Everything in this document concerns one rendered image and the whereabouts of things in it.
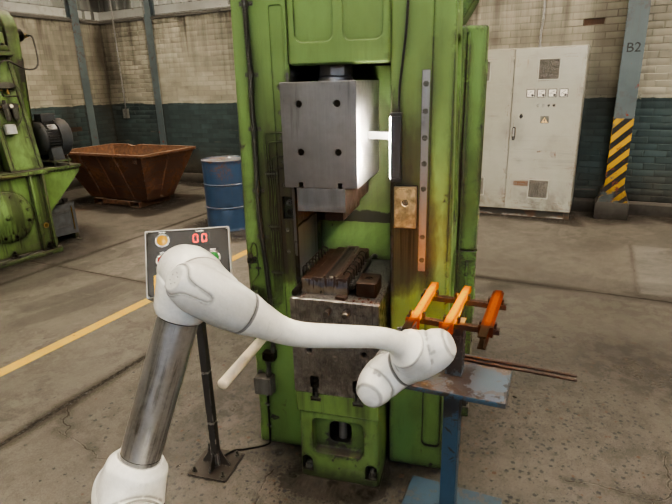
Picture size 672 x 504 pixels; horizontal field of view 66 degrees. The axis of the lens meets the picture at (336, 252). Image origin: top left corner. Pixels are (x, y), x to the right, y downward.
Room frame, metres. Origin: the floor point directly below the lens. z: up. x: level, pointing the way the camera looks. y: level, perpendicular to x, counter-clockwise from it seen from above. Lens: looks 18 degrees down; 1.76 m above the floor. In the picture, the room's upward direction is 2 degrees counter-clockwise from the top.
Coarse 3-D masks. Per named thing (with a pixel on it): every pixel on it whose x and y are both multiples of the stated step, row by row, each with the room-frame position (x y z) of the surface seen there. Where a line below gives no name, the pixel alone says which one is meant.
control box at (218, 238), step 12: (192, 228) 2.08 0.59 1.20; (204, 228) 2.09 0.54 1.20; (216, 228) 2.09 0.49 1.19; (228, 228) 2.10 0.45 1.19; (156, 240) 2.03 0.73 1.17; (168, 240) 2.04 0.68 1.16; (180, 240) 2.05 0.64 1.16; (192, 240) 2.05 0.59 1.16; (204, 240) 2.06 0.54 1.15; (216, 240) 2.06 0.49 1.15; (228, 240) 2.07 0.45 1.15; (156, 252) 2.01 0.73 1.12; (216, 252) 2.04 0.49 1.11; (228, 252) 2.04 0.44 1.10; (156, 264) 1.99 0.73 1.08; (228, 264) 2.02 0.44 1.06
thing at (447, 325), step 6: (468, 288) 1.85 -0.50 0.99; (462, 294) 1.79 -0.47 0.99; (456, 300) 1.74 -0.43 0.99; (462, 300) 1.74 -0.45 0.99; (456, 306) 1.68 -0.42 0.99; (462, 306) 1.71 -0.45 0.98; (450, 312) 1.64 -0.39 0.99; (456, 312) 1.63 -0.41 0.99; (450, 318) 1.59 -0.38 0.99; (456, 318) 1.62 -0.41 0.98; (444, 324) 1.54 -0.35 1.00; (450, 324) 1.53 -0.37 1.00; (450, 330) 1.53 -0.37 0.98
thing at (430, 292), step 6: (432, 282) 1.92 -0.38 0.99; (432, 288) 1.86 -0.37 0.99; (426, 294) 1.80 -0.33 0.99; (432, 294) 1.81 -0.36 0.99; (420, 300) 1.75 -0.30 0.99; (426, 300) 1.74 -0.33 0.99; (420, 306) 1.69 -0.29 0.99; (426, 306) 1.72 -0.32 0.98; (414, 312) 1.64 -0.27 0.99; (420, 312) 1.64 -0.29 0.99; (408, 318) 1.58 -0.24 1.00; (414, 318) 1.57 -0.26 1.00; (420, 318) 1.63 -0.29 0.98; (408, 324) 1.53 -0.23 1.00
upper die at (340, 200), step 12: (300, 192) 2.04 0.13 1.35; (312, 192) 2.03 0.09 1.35; (324, 192) 2.01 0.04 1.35; (336, 192) 2.00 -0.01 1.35; (348, 192) 2.04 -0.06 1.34; (360, 192) 2.23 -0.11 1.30; (300, 204) 2.04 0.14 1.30; (312, 204) 2.03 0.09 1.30; (324, 204) 2.01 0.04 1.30; (336, 204) 2.00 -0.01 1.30; (348, 204) 2.03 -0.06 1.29
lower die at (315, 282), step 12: (336, 252) 2.35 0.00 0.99; (324, 264) 2.18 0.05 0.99; (348, 264) 2.17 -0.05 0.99; (360, 264) 2.22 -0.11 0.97; (312, 276) 2.03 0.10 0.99; (324, 276) 2.01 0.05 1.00; (336, 276) 2.01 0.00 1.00; (348, 276) 2.02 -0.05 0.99; (312, 288) 2.03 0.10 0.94; (324, 288) 2.02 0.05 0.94; (336, 288) 2.00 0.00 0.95; (348, 288) 2.01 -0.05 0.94
